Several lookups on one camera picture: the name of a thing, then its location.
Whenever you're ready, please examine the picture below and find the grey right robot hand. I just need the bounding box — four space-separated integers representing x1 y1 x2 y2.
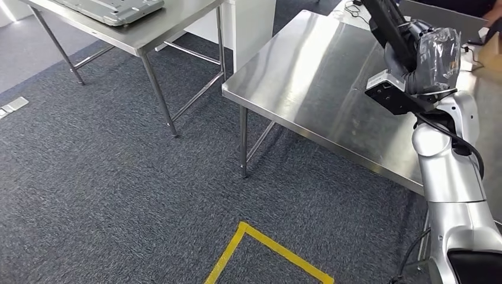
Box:
383 18 463 97

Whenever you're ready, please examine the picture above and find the long black plastic car part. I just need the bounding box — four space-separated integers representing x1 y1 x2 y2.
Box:
361 0 417 72

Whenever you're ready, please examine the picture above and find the steel workbench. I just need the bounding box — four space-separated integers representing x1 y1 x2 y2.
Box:
221 9 502 273

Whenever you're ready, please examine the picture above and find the grey metal panel part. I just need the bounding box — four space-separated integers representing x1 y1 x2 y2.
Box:
53 0 166 27

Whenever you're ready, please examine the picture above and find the brown cardboard box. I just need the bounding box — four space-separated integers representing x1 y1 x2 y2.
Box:
477 31 502 84

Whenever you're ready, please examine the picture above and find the white cabinet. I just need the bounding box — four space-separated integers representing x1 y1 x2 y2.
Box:
155 0 277 73

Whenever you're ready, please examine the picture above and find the steel table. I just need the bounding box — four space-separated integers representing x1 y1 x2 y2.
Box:
20 0 229 138

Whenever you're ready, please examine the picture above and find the white floor outlet plate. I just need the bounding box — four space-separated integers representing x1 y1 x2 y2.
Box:
0 96 30 120

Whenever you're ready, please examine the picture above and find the thin black cable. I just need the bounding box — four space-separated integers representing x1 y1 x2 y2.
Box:
344 0 371 25

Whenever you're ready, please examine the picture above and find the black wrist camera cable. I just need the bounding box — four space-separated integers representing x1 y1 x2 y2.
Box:
413 111 485 181

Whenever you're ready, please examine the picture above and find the black dangling cable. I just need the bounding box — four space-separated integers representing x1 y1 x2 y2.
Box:
388 227 432 284

